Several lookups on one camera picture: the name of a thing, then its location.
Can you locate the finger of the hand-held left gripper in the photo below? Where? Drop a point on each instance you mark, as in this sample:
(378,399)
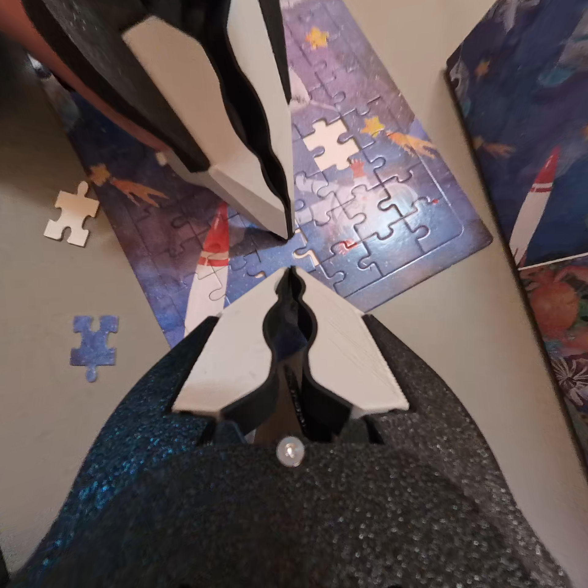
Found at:
(183,92)
(278,92)

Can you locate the grey desk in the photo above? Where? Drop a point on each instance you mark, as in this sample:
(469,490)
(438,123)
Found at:
(413,46)

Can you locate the space jigsaw puzzle board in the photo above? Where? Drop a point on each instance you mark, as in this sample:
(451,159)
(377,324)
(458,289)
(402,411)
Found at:
(404,197)

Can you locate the printed jigsaw puzzle box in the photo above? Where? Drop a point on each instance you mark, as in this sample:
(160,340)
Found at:
(519,115)

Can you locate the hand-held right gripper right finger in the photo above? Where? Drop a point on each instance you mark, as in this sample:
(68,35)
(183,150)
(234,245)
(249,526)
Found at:
(353,358)

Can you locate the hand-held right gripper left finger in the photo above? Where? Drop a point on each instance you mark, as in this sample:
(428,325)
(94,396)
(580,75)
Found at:
(225,363)

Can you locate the white-backed jigsaw puzzle piece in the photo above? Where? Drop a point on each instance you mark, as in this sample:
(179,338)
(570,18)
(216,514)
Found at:
(71,216)

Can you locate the blue jigsaw puzzle piece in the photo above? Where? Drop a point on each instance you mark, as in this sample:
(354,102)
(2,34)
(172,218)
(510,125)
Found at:
(94,342)

